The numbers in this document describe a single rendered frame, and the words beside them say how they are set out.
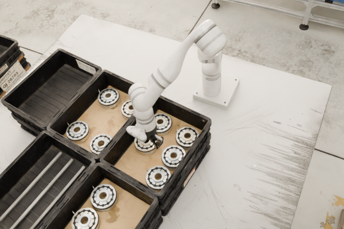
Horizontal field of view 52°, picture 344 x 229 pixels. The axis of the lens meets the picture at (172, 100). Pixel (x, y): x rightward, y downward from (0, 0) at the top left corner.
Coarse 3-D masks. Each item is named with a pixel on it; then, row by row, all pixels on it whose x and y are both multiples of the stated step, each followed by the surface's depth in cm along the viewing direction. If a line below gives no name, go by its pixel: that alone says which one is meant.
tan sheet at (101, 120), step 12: (120, 96) 172; (96, 108) 169; (108, 108) 168; (120, 108) 168; (84, 120) 165; (96, 120) 165; (108, 120) 164; (120, 120) 164; (96, 132) 161; (108, 132) 160; (84, 144) 157
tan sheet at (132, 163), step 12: (180, 120) 161; (132, 144) 155; (168, 144) 154; (132, 156) 152; (144, 156) 151; (156, 156) 151; (120, 168) 149; (132, 168) 148; (144, 168) 148; (144, 180) 145
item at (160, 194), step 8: (160, 96) 158; (176, 104) 154; (192, 112) 151; (208, 120) 148; (208, 128) 148; (120, 136) 146; (200, 136) 144; (112, 144) 145; (192, 144) 142; (104, 152) 142; (192, 152) 142; (184, 160) 138; (112, 168) 138; (176, 168) 136; (128, 176) 135; (176, 176) 136; (168, 184) 132; (152, 192) 131; (160, 192) 130
